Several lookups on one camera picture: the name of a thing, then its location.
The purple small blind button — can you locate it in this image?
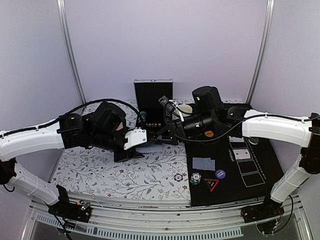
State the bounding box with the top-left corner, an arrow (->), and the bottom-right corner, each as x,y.
215,169 -> 226,180

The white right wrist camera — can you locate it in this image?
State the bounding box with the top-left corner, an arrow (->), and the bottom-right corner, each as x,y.
158,95 -> 184,122

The face-up community card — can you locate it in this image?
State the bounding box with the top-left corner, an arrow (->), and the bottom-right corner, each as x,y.
228,136 -> 245,143
232,148 -> 252,161

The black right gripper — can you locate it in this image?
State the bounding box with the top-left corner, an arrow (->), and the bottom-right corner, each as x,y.
151,111 -> 216,146

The white ceramic cup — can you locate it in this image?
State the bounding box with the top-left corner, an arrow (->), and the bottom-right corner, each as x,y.
177,104 -> 193,117

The floral table cloth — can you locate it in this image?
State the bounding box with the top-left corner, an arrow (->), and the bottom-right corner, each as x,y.
49,98 -> 238,201

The red triangular all-in marker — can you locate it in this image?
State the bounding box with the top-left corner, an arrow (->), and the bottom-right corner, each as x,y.
204,178 -> 220,192

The red patterned bowl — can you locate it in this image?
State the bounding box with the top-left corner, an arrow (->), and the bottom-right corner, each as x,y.
116,122 -> 126,131

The left aluminium frame post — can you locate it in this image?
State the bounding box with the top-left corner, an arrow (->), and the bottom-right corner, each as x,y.
56,0 -> 87,104

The orange big blind button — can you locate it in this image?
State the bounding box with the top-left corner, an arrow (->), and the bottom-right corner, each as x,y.
204,130 -> 215,138

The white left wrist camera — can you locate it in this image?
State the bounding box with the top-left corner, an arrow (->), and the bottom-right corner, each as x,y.
123,128 -> 147,150

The single blue ten chip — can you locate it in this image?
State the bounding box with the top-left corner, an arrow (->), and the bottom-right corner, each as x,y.
174,173 -> 183,182

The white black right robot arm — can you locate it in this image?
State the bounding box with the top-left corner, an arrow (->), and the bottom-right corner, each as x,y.
158,86 -> 320,218

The aluminium frame post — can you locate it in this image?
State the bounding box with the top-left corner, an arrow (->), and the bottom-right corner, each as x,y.
246,0 -> 275,104
56,0 -> 87,104

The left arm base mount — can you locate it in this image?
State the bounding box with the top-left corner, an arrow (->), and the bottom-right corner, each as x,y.
48,185 -> 92,223

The dealt blue card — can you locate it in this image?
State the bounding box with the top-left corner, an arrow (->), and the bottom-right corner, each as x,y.
192,157 -> 212,171
208,159 -> 216,171

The clear dealer button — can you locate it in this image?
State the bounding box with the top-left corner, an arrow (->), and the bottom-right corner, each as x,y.
248,137 -> 259,145

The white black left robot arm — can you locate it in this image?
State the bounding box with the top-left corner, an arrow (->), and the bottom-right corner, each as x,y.
0,99 -> 149,217

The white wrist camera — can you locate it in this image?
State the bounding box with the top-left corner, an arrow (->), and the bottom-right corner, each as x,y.
123,128 -> 147,150
158,95 -> 184,122

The black poker mat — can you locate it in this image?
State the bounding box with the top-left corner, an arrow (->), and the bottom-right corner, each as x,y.
177,102 -> 288,208

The aluminium poker chip case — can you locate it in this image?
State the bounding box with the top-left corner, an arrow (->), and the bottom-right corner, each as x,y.
133,78 -> 174,131

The row of red dice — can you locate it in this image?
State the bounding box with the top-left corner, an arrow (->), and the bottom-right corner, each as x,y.
146,123 -> 162,128

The blue green moved chip stack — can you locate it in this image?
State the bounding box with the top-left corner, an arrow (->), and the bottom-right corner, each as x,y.
190,172 -> 202,185

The right aluminium frame post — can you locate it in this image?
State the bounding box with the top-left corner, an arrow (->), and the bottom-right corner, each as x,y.
246,0 -> 275,104

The blue playing card deck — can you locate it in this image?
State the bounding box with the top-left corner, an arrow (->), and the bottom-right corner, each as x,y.
135,145 -> 163,154

